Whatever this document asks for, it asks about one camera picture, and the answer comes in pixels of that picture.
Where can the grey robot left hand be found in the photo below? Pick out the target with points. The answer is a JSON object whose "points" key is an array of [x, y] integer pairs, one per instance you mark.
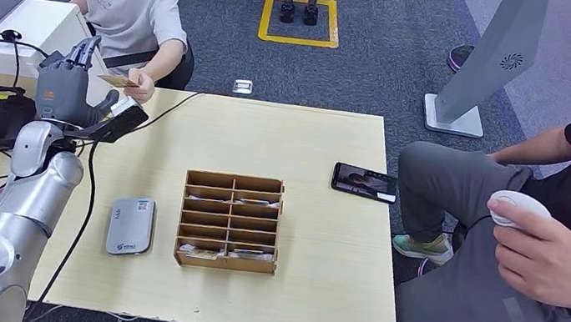
{"points": [[61, 92]]}

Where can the person's left hand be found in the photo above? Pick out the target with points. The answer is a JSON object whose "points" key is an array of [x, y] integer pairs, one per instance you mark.
{"points": [[143, 88], [555, 264]]}

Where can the yellow patterned ID card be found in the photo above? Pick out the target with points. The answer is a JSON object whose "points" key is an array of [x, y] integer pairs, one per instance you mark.
{"points": [[115, 81]]}

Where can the white oval remote controller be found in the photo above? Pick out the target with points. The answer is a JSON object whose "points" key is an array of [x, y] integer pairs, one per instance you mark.
{"points": [[517, 202]]}

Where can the key card MOTEL print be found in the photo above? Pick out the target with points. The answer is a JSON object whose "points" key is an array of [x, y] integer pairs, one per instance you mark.
{"points": [[194, 197], [259, 203], [202, 253]]}

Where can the wooden slotted card organizer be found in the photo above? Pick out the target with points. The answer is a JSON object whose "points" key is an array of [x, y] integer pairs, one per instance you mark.
{"points": [[223, 263]]}

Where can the person's left forearm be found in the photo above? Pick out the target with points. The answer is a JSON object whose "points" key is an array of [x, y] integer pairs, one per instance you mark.
{"points": [[163, 56]]}

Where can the person's right forearm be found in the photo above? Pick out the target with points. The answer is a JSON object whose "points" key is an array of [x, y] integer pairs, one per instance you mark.
{"points": [[538, 148]]}

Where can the grey white card reader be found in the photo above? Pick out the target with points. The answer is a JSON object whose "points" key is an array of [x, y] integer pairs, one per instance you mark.
{"points": [[131, 227]]}

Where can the key card tree print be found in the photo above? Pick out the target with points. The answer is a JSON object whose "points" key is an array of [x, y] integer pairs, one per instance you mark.
{"points": [[250, 255]]}

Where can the black square scanner pad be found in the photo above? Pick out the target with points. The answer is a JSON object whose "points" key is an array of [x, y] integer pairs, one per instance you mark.
{"points": [[51, 60]]}

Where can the black office chair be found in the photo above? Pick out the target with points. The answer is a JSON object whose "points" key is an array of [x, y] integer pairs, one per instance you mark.
{"points": [[182, 70]]}

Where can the white counter box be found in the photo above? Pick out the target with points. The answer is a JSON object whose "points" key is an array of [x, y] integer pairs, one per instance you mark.
{"points": [[38, 16]]}

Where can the metal floor socket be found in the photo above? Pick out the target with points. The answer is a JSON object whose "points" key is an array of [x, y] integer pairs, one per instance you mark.
{"points": [[243, 87]]}

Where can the green sneaker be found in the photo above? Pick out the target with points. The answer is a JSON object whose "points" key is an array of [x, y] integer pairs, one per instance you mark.
{"points": [[421, 248]]}

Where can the yellow floor tape square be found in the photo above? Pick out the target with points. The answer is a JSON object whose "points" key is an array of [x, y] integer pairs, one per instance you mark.
{"points": [[296, 41]]}

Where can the black smartphone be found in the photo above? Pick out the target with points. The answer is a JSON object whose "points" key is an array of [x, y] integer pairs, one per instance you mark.
{"points": [[364, 182]]}

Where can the grey kiosk stand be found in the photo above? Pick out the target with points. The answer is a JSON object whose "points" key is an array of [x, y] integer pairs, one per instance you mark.
{"points": [[488, 51]]}

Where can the round black base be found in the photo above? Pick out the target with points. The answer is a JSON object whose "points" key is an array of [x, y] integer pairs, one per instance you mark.
{"points": [[459, 57]]}

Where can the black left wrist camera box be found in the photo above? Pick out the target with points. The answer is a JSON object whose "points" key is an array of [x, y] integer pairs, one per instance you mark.
{"points": [[124, 117]]}

